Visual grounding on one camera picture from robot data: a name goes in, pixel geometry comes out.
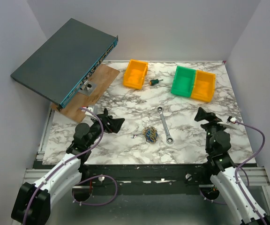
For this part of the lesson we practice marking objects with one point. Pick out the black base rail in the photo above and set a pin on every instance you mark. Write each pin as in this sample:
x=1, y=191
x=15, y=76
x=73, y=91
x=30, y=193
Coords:
x=105, y=185

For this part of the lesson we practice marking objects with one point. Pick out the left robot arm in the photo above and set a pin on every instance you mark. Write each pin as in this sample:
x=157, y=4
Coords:
x=35, y=200

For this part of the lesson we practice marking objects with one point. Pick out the dark grey network switch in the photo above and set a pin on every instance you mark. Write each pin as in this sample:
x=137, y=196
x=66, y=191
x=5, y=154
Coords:
x=60, y=67

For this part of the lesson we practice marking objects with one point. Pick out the green plastic bin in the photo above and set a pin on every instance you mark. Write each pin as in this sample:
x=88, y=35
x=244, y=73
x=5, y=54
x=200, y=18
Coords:
x=183, y=82

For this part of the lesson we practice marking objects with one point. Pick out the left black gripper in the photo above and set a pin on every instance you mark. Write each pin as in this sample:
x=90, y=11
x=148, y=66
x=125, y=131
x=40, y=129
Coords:
x=115, y=123

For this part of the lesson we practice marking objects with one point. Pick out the plywood board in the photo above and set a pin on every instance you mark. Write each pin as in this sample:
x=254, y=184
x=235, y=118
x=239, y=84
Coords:
x=101, y=79

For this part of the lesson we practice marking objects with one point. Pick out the green stubby screwdriver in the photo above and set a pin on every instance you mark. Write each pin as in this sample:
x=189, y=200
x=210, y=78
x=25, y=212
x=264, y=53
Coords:
x=155, y=81

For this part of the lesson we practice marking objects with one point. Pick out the large ratchet wrench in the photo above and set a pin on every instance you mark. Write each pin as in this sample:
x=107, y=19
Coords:
x=169, y=139

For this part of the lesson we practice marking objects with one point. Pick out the aluminium frame rail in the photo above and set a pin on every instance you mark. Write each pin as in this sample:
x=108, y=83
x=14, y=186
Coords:
x=254, y=178

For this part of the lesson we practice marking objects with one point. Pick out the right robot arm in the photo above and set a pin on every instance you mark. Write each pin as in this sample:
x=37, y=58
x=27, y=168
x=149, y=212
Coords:
x=225, y=174

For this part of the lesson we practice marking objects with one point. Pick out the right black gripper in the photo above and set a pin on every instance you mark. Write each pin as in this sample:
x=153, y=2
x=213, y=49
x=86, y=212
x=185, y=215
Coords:
x=209, y=116

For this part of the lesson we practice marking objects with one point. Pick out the yellow plastic bin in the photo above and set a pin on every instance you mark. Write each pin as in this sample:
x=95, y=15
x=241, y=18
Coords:
x=204, y=86
x=135, y=73

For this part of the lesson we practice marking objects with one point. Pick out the right yellow plastic bin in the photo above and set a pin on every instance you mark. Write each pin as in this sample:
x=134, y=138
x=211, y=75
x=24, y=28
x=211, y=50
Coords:
x=204, y=86

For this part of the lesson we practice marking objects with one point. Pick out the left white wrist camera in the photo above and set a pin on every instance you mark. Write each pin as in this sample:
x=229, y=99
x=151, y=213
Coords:
x=90, y=111

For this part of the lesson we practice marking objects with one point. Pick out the metal bracket with knob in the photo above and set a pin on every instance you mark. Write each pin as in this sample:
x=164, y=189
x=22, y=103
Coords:
x=87, y=88

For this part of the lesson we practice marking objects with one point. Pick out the left yellow plastic bin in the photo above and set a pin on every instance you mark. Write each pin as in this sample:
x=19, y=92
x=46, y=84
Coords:
x=135, y=73

